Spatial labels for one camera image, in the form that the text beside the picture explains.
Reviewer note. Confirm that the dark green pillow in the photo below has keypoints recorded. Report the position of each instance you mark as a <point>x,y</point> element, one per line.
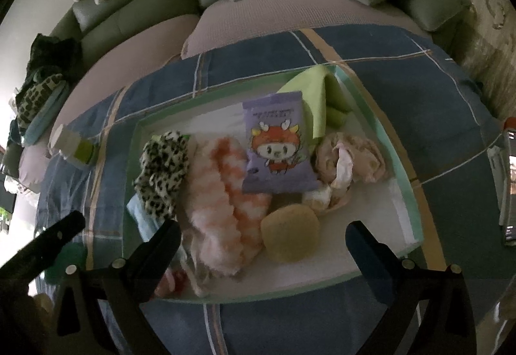
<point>435,4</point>

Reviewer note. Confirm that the leopard print scrunchie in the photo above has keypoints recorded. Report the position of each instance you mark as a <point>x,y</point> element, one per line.
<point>161,173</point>

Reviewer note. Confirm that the blue plaid blanket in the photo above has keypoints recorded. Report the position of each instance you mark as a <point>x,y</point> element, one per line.
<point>423,105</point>

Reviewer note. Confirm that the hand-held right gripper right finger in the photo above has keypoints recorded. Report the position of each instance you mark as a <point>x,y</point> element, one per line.
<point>363,254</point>

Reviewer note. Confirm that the purple snack packet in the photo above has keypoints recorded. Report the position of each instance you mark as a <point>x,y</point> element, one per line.
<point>278,125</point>

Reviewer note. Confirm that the small white orange soft toy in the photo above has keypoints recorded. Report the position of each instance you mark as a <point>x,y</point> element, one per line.
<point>316,196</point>

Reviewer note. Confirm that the blue face mask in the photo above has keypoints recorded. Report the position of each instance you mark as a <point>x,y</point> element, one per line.
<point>141,220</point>

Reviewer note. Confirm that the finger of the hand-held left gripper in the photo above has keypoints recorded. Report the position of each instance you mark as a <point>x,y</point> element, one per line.
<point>56,242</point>

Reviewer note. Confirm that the light green cloth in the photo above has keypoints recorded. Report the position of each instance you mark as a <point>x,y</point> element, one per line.
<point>318,97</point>

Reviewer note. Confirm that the round yellow sponge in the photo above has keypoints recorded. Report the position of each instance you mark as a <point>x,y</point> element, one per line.
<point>290,234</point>

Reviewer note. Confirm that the white tray box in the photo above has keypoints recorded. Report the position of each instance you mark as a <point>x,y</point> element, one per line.
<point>363,210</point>

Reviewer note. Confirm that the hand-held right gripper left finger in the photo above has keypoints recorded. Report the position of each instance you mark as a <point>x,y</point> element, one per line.
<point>161,242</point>

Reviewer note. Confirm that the pink floral cloth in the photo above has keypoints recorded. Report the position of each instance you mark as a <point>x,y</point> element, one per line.
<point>363,153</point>

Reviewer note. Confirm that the teal wipes pack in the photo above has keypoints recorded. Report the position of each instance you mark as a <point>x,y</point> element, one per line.
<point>60,272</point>

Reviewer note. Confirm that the pink waffle sofa cover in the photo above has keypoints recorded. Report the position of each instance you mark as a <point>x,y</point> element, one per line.
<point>133,56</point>

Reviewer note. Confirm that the leopard pattern cushion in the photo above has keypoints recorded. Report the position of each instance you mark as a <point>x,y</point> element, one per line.
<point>36,97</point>

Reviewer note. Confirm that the grey-green sofa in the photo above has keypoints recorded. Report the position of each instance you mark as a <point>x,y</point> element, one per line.
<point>133,4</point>

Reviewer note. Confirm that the white plastic bottle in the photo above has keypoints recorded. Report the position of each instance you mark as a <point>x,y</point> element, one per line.
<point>70,145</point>

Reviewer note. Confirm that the pink striped fuzzy sock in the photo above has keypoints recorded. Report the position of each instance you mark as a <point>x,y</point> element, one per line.
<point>217,226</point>

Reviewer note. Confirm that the red and white cloth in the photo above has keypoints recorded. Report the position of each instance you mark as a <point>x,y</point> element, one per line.
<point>171,282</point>

